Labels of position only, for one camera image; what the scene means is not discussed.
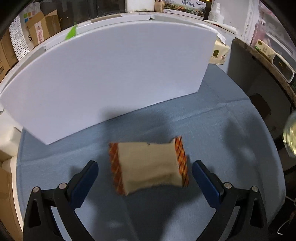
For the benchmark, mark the white dotted paper bag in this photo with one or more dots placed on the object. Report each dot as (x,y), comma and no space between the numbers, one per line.
(20,37)

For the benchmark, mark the long printed landscape box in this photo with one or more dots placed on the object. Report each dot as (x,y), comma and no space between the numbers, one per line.
(194,9)

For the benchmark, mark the white styrofoam box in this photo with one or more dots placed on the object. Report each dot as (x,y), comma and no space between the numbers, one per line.
(139,5)

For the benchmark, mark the white spray bottle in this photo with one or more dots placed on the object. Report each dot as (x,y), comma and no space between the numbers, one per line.
(214,14)

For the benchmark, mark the beige orange-edged snack packet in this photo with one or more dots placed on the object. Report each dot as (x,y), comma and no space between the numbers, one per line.
(139,165)

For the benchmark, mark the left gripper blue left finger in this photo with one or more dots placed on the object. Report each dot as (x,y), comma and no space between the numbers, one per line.
(81,183)

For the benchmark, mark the white storage box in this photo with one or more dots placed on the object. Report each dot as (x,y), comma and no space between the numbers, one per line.
(111,66)

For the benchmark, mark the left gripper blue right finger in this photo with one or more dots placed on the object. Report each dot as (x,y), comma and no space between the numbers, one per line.
(209,183)

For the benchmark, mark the wooden side table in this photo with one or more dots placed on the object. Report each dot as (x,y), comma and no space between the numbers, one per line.
(270,94)

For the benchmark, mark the cream sofa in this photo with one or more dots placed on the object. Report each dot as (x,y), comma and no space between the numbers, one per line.
(10,136)

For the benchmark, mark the large brown cardboard box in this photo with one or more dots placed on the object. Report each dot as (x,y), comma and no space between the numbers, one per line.
(8,57)

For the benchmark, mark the small open cardboard box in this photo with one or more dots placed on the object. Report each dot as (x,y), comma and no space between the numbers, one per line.
(43,27)

